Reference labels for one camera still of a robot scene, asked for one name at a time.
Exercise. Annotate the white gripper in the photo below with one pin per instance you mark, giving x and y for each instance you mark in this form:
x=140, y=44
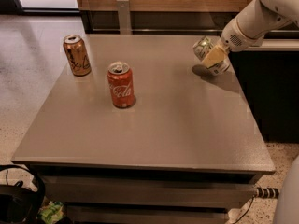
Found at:
x=233, y=38

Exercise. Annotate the white green 7up can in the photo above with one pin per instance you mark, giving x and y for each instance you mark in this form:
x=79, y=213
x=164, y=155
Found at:
x=201, y=49

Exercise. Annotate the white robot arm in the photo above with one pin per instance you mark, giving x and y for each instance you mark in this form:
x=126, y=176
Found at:
x=269, y=15

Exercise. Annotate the red Coca-Cola can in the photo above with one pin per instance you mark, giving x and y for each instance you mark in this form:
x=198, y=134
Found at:
x=120, y=81

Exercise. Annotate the gold brown soda can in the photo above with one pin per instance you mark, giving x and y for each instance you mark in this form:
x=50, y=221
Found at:
x=77, y=56

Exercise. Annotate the grey table with drawers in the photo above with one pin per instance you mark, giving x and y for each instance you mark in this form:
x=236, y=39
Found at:
x=188, y=149

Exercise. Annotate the green snack bag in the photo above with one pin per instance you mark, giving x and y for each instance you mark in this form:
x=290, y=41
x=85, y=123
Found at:
x=51, y=213

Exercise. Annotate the left metal wall bracket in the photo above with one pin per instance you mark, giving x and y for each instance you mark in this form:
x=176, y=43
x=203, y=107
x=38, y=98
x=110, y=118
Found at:
x=124, y=17

